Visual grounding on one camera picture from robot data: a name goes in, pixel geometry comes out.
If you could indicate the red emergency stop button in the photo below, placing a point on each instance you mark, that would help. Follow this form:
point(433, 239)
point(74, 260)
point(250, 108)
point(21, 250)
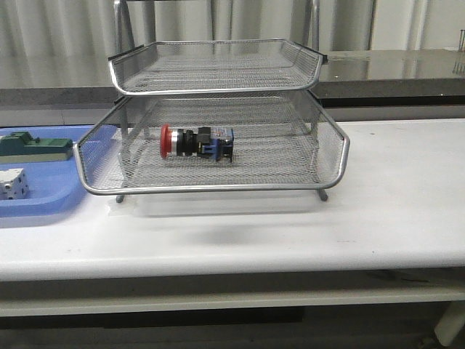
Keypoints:
point(215, 143)

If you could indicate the silver mesh tray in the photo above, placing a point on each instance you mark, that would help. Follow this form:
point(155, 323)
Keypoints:
point(197, 67)
point(283, 141)

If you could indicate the small metal rack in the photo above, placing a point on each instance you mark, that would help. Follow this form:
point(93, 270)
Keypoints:
point(461, 43)

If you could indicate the blue plastic tray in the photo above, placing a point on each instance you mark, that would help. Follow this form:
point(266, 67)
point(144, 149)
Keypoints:
point(54, 186)

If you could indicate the grey stone counter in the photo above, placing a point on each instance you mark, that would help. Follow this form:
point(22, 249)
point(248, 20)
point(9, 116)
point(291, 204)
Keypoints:
point(353, 86)

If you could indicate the green terminal block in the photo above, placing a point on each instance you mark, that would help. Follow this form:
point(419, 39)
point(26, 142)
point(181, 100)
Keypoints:
point(21, 147)

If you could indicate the white circuit breaker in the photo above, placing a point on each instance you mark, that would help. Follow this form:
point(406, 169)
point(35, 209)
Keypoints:
point(14, 184)

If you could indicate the white table leg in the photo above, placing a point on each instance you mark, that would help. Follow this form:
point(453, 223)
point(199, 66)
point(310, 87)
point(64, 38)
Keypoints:
point(450, 324)

